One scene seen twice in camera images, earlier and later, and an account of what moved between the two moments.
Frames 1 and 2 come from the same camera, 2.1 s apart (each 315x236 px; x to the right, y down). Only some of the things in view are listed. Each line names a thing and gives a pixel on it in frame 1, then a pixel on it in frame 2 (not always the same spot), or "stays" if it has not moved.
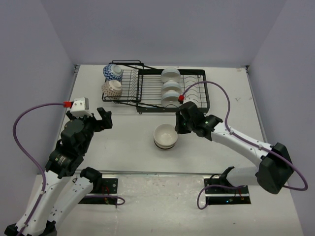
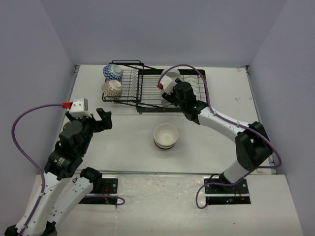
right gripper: [178, 127] to [170, 98]
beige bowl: [165, 134] stays
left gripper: [106, 116] stays
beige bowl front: [163, 146] stays
